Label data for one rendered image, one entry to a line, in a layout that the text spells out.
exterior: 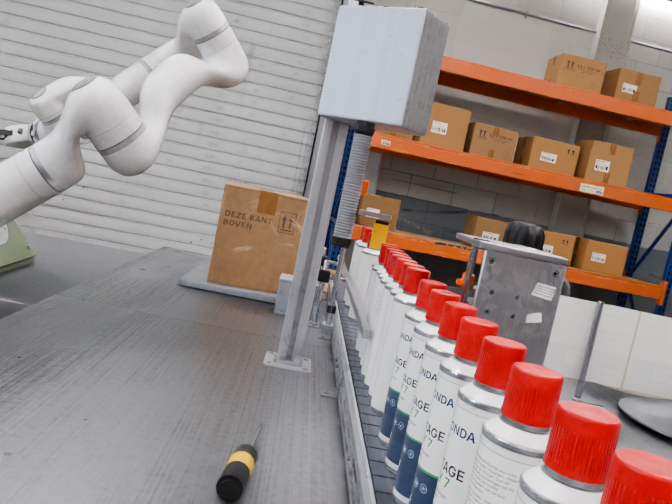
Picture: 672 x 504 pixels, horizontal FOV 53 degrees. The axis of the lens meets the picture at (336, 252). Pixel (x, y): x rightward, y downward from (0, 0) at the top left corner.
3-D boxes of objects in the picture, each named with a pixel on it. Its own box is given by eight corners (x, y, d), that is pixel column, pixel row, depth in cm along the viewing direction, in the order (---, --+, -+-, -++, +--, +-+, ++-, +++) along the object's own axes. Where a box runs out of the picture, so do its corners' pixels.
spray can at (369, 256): (370, 324, 153) (389, 236, 151) (347, 320, 152) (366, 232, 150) (368, 320, 158) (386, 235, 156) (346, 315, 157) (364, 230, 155)
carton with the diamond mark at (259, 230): (294, 297, 184) (313, 200, 181) (206, 282, 180) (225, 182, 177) (285, 279, 213) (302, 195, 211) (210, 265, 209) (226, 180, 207)
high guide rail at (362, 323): (368, 339, 105) (370, 330, 105) (361, 337, 105) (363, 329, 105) (340, 259, 212) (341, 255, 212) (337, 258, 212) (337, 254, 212)
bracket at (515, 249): (567, 265, 80) (569, 257, 80) (478, 247, 80) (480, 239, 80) (531, 253, 94) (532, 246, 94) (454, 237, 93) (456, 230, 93)
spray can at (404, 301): (408, 421, 91) (441, 275, 89) (371, 414, 91) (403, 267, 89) (403, 408, 96) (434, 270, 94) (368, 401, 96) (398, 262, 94)
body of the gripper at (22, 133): (28, 144, 173) (1, 148, 179) (62, 150, 182) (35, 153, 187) (28, 115, 173) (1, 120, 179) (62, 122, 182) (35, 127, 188)
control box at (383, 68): (402, 127, 107) (427, 7, 105) (316, 115, 116) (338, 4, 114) (428, 138, 116) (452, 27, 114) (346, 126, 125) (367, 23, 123)
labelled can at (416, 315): (422, 456, 80) (459, 289, 78) (379, 448, 80) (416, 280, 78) (415, 439, 85) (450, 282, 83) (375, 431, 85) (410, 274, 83)
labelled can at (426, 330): (433, 484, 72) (475, 300, 70) (386, 475, 72) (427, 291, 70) (425, 464, 78) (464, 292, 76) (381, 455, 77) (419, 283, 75)
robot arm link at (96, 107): (61, 199, 149) (154, 146, 149) (4, 130, 140) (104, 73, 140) (65, 180, 160) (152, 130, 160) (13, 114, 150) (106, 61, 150)
